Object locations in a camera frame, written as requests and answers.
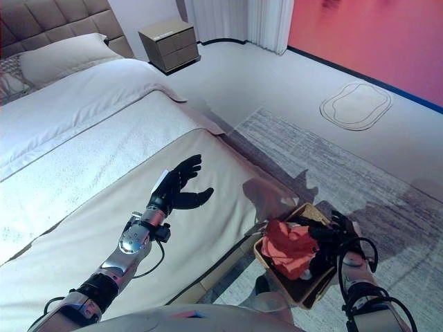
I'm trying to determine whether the white curtain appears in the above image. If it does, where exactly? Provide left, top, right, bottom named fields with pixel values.
left=184, top=0, right=294, bottom=55

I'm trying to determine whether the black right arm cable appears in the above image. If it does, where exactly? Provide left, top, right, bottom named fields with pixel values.
left=336, top=237, right=381, bottom=313

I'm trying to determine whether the black garment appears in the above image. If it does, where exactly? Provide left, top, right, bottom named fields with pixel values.
left=269, top=213, right=337, bottom=278

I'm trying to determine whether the brown padded headboard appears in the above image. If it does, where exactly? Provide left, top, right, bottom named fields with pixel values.
left=0, top=0, right=136, bottom=60

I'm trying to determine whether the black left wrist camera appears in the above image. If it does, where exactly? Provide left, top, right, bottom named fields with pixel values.
left=154, top=223, right=172, bottom=243

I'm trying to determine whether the woven wicker basket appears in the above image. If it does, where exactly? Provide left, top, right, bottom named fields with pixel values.
left=253, top=201, right=339, bottom=311

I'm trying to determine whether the grey robot torso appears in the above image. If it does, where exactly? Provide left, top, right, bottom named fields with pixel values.
left=96, top=303, right=296, bottom=332

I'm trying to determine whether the silver right robot leg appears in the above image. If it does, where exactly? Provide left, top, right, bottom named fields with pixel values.
left=253, top=275, right=296, bottom=313

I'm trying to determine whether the beige bed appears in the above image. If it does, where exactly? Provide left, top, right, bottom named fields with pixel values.
left=0, top=33, right=302, bottom=332

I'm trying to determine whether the white duvet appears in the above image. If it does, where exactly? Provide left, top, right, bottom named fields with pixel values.
left=0, top=57, right=190, bottom=181

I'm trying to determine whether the white pillow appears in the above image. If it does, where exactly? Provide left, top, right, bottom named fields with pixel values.
left=18, top=33, right=123, bottom=84

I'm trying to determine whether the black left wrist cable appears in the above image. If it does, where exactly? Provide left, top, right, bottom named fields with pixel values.
left=132, top=240, right=166, bottom=280

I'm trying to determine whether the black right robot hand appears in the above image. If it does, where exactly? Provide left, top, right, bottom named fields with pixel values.
left=304, top=210, right=361, bottom=269

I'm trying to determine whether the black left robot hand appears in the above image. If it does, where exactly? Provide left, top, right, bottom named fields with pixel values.
left=148, top=154, right=215, bottom=217

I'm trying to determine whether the brown wooden nightstand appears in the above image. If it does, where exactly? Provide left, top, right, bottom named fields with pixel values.
left=137, top=17, right=201, bottom=75

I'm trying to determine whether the patterned grey pillow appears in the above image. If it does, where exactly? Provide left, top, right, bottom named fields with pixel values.
left=0, top=54, right=31, bottom=102

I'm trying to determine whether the white textured bed blanket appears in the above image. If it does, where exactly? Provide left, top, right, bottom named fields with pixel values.
left=0, top=91, right=226, bottom=268

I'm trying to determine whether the orange garment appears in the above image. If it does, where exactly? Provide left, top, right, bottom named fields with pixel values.
left=260, top=220, right=320, bottom=281

